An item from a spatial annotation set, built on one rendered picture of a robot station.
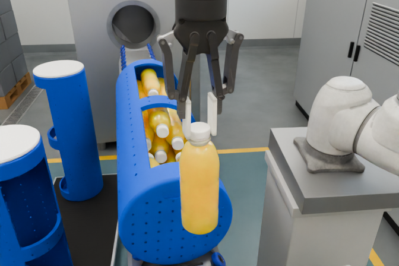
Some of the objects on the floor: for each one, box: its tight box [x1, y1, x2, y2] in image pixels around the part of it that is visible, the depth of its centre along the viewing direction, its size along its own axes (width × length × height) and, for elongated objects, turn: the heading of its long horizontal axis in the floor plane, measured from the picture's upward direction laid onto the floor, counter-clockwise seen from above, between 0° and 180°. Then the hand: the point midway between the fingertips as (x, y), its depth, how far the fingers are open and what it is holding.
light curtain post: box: [189, 54, 200, 122], centre depth 224 cm, size 6×6×170 cm
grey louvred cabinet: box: [293, 0, 399, 236], centre depth 271 cm, size 54×215×145 cm, turn 6°
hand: (199, 116), depth 58 cm, fingers closed on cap, 4 cm apart
